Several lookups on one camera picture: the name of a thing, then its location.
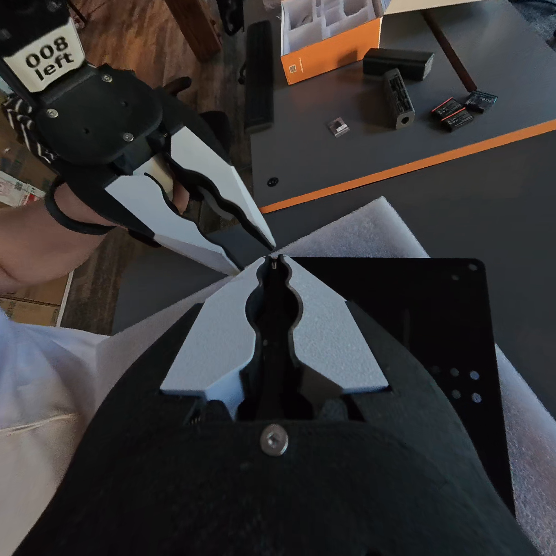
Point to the white red printed box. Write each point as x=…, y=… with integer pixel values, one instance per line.
x=17, y=189

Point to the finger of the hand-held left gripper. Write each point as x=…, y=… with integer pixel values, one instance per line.
x=208, y=165
x=143, y=208

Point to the white foam sheet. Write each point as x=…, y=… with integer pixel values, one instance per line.
x=360, y=230

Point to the person's white shirt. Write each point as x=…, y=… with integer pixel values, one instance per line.
x=34, y=391

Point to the person's left hand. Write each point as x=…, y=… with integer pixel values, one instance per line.
x=39, y=252

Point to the black metal base plate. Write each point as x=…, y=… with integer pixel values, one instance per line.
x=412, y=304

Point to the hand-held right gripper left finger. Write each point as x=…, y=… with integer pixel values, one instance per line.
x=208, y=347

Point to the orange cardboard box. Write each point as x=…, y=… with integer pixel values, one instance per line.
x=321, y=61

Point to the wooden post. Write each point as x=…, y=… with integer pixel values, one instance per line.
x=195, y=26

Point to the dark grey desk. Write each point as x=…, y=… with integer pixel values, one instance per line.
x=499, y=195

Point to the black bit holder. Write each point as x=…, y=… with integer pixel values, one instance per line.
x=402, y=108

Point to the brown cardboard box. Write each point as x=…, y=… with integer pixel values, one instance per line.
x=39, y=304

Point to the black rectangular case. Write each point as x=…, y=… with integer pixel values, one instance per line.
x=395, y=63

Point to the small metal clip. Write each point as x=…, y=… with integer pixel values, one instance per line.
x=338, y=127

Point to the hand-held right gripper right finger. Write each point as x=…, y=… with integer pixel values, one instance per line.
x=334, y=347

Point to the dark desk with orange edge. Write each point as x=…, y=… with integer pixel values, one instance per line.
x=312, y=152

